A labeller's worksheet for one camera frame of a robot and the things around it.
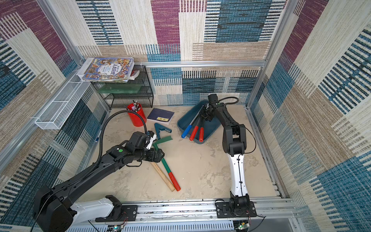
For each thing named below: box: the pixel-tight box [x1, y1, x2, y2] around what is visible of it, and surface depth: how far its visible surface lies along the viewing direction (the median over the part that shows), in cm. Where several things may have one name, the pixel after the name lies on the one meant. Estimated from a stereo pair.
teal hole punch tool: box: [154, 122, 172, 140], surface depth 107 cm
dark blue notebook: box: [146, 107, 175, 125], surface depth 116 cm
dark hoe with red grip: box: [199, 117, 205, 143], surface depth 98 cm
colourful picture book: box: [82, 57, 135, 83], surface depth 81 cm
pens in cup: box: [128, 99, 141, 113], surface depth 101 cm
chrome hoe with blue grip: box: [181, 105, 205, 139], surface depth 98 cm
